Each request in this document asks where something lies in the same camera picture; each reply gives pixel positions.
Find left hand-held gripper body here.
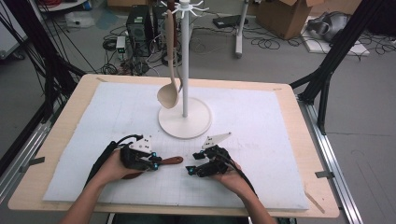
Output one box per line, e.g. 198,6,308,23
120,134,155,172

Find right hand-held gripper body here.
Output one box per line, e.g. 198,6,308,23
197,132,233,178

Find brown wooden spoon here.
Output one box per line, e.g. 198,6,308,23
121,156,184,181

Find beige ladle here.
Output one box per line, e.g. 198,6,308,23
156,8,181,110

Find white utensil rack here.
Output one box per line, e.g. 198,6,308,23
158,0,214,139

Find person's right hand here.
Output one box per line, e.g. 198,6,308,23
212,161,256,202

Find person's left hand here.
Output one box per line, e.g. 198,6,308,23
92,148,145,189

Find white grid mat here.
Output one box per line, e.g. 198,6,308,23
43,81,310,211

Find light wooden table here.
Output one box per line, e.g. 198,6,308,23
7,73,340,218

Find thin wooden stick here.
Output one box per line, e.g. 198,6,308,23
304,189,327,215

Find small white box device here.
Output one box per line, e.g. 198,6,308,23
115,35,127,54

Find large black computer tower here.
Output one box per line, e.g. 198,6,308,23
125,5,154,58

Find slim black computer tower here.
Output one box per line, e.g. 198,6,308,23
152,6,174,50

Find white stand pole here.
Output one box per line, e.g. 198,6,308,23
233,0,250,60

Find flat black device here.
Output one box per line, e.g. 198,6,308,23
212,14,249,30

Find clear plastic bag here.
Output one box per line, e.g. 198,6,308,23
64,11,96,30

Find open cardboard box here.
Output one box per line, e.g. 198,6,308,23
255,0,325,40

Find round white table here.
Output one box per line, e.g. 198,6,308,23
36,0,89,13

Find grey headset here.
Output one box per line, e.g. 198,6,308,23
306,11,352,43

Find white foam board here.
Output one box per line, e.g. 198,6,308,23
300,15,372,58

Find right hand-held gripper black cable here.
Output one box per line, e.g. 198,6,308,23
218,148,260,198

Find hand-held gripper black cable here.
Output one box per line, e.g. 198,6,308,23
218,148,260,198
84,133,145,189

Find left hand-held gripper black cable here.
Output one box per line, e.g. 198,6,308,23
84,133,145,189

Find grey metal bracket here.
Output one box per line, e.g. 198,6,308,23
19,156,47,174
314,170,336,179

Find aluminium rail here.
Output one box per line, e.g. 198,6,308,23
0,102,62,203
297,96,364,224

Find black frame with cables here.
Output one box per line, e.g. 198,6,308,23
0,0,87,171

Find loose black floor cables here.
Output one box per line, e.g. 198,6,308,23
242,26,302,51

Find black frame struts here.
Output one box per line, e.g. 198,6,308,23
289,0,387,136

